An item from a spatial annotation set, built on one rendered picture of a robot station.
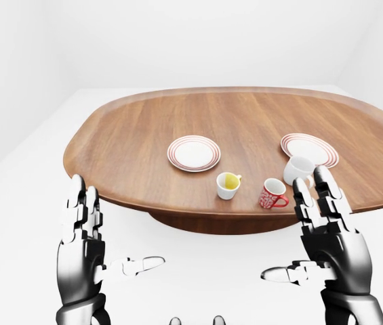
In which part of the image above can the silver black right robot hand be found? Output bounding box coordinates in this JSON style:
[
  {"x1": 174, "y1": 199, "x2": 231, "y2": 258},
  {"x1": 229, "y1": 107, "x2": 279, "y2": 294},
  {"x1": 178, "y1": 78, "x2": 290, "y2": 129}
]
[{"x1": 260, "y1": 165, "x2": 372, "y2": 297}]

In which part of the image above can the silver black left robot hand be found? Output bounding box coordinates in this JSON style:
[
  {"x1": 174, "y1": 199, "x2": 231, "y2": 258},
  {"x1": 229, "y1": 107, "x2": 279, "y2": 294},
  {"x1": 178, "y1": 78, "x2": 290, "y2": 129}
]
[{"x1": 56, "y1": 174, "x2": 166, "y2": 307}]

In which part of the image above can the red patterned mug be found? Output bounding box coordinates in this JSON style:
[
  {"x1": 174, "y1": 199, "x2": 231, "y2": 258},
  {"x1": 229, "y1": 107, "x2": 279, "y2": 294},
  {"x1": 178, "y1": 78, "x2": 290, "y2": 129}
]
[{"x1": 258, "y1": 177, "x2": 290, "y2": 209}]

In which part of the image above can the plain white mug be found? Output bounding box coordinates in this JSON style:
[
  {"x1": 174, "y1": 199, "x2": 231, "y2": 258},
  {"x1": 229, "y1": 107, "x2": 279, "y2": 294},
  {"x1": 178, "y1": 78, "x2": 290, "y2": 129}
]
[{"x1": 283, "y1": 156, "x2": 316, "y2": 190}]

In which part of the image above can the white plate with red rings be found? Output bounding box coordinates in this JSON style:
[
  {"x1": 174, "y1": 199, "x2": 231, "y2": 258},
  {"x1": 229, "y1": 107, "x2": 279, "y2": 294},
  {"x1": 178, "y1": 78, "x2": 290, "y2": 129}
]
[
  {"x1": 167, "y1": 135, "x2": 222, "y2": 173},
  {"x1": 280, "y1": 133, "x2": 340, "y2": 169}
]

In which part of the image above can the white mug with yellow inside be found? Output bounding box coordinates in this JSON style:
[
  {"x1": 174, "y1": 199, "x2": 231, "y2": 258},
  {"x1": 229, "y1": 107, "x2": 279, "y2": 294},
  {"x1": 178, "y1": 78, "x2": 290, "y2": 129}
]
[{"x1": 216, "y1": 171, "x2": 243, "y2": 200}]

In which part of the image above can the round dark wooden table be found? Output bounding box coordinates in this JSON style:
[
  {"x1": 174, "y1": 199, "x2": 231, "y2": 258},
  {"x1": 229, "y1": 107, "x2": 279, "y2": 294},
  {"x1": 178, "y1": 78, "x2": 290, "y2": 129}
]
[{"x1": 62, "y1": 86, "x2": 383, "y2": 236}]

